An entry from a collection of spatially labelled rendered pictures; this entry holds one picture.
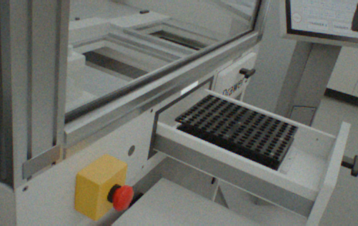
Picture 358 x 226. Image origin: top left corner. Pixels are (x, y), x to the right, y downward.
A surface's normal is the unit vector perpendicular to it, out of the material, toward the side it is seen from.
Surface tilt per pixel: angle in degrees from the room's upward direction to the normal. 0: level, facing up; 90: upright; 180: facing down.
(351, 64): 90
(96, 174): 0
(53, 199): 90
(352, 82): 90
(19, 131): 90
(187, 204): 0
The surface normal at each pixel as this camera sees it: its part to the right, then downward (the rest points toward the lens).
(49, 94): 0.87, 0.35
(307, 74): 0.18, 0.48
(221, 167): -0.46, 0.32
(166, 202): 0.18, -0.88
